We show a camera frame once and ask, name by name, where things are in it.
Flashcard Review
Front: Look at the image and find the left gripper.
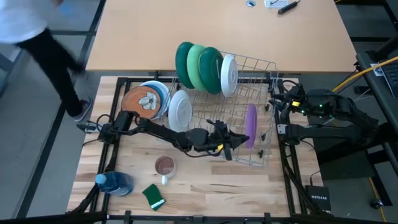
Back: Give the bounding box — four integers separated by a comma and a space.
208, 119, 250, 161

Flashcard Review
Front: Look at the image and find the grey metal furniture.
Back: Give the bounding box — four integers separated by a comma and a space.
0, 52, 15, 94

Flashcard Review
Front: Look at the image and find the blue water bottle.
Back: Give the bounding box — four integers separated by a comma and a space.
95, 170, 135, 197

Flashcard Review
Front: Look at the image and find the black caster wheel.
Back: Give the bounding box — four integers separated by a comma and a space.
369, 198, 384, 210

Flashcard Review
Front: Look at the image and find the light green plate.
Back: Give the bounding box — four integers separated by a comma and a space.
186, 44, 208, 93

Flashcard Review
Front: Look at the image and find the dark grey desk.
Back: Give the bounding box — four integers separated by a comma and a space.
356, 51, 398, 175

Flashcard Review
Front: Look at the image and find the orange flower plate black underside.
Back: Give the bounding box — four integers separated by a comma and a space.
121, 85, 162, 121

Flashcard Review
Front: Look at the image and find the dark green plate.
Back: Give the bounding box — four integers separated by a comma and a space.
198, 46, 224, 95
175, 41, 195, 90

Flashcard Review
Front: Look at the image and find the black marker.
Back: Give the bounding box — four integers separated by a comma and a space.
277, 1, 299, 16

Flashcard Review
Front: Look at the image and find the purple plate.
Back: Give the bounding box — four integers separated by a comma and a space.
245, 103, 258, 149

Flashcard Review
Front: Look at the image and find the black aluminium frame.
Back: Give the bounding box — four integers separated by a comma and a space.
65, 70, 335, 224

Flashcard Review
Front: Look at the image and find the yellow cable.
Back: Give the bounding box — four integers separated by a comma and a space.
331, 55, 398, 93
368, 177, 388, 223

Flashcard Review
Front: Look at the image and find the black pole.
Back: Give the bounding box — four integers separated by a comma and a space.
373, 35, 398, 60

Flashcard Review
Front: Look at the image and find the white label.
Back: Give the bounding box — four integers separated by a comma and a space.
369, 63, 386, 77

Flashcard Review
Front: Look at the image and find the beige table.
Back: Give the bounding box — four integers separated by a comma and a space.
86, 0, 358, 73

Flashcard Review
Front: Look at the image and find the white deep plate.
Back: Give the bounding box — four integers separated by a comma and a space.
139, 80, 172, 121

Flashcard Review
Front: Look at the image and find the white mug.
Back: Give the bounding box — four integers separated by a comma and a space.
154, 154, 178, 186

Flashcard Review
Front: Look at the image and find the person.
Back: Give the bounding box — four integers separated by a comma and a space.
0, 0, 94, 123

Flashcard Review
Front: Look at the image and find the green sponge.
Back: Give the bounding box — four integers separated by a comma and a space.
142, 184, 167, 212

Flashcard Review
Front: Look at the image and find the black Netgear box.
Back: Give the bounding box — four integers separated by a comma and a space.
305, 185, 332, 213

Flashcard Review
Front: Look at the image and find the grey wire dish rack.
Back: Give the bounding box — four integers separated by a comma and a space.
158, 51, 280, 169

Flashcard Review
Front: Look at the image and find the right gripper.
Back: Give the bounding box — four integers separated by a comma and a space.
269, 83, 308, 125

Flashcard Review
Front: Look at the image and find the black laptop keyboard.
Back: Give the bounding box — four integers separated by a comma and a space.
381, 60, 398, 100

